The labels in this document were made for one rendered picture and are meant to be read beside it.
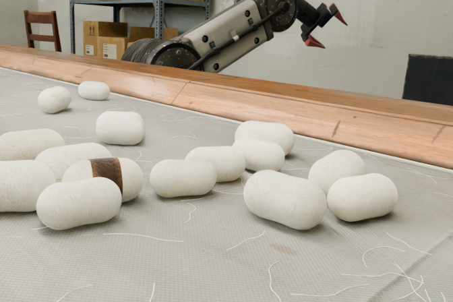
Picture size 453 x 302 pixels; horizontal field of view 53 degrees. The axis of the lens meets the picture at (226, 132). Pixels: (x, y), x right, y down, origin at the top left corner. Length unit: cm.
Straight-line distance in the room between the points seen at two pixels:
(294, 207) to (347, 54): 234
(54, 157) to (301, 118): 21
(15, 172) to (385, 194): 15
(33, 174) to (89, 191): 3
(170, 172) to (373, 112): 19
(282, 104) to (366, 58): 208
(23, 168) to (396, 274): 14
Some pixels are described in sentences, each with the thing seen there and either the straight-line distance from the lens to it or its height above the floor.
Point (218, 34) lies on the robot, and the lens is 91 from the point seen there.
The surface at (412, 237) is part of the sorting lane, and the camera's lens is 20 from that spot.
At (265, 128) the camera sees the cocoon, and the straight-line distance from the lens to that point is 28.
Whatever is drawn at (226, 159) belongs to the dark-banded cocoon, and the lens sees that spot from 23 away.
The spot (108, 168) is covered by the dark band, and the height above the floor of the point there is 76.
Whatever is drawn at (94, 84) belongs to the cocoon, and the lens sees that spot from 48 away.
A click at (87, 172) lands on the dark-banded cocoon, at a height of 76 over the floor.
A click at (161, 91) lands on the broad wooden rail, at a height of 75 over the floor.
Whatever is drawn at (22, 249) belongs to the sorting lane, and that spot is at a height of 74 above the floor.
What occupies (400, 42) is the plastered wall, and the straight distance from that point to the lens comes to 238.
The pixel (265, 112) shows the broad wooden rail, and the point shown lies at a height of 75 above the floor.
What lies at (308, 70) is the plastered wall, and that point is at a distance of 264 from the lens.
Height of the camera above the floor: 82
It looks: 13 degrees down
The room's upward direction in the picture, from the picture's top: 3 degrees clockwise
